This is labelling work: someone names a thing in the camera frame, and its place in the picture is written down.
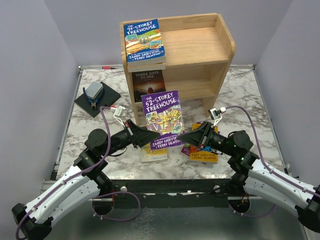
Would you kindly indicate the grey tin box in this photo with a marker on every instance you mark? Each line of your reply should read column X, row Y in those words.
column 93, row 89

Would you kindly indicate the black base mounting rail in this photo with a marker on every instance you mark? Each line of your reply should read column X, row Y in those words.
column 171, row 193

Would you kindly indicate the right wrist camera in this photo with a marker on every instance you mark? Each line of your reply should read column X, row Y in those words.
column 216, row 114

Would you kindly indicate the wooden bookshelf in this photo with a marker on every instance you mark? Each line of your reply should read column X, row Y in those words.
column 199, row 51

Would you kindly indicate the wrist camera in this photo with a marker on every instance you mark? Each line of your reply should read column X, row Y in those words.
column 216, row 114
column 118, row 113

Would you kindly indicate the orange 130-Storey Treehouse book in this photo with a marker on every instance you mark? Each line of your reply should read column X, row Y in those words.
column 204, row 155

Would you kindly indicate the blue handled pliers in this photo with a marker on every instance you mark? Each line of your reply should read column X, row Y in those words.
column 93, row 101

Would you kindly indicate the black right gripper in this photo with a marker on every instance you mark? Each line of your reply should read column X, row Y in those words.
column 200, row 137

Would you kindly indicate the red marker pen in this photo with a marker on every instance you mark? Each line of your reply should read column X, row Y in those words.
column 108, row 68

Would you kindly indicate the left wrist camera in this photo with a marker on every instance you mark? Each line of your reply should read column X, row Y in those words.
column 118, row 113

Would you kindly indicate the purple 52-Storey Treehouse book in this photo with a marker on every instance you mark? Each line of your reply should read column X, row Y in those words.
column 163, row 114

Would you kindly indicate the black plastic tray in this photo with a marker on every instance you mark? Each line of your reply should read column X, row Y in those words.
column 107, row 100

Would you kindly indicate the blue 91-Storey Treehouse book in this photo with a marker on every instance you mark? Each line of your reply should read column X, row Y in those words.
column 144, row 44

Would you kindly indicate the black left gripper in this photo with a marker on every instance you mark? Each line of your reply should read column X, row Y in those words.
column 142, row 136

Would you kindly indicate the dark Three Days book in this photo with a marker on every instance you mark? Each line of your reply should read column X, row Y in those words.
column 147, row 82

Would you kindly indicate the Brideshead Revisited paperback book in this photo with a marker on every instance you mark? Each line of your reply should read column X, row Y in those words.
column 152, row 156

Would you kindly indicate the orange 39-Storey Treehouse book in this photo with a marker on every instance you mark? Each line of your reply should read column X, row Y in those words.
column 151, row 67

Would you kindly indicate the purple green bottom book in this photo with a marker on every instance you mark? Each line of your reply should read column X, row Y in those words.
column 186, row 150

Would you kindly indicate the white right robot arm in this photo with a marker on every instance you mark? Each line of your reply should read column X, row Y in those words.
column 258, row 177

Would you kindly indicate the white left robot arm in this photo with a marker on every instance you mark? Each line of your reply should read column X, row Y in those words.
column 82, row 181

